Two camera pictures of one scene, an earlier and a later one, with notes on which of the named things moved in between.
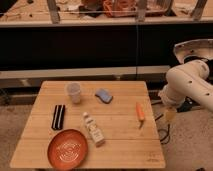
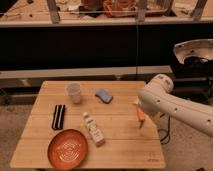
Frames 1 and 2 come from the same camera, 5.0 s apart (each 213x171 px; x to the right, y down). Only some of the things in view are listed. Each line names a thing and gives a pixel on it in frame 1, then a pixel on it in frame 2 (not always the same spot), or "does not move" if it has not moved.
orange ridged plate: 67,150 does not move
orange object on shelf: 119,8 does not move
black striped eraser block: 58,118 does not move
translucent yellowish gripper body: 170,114 -> 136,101
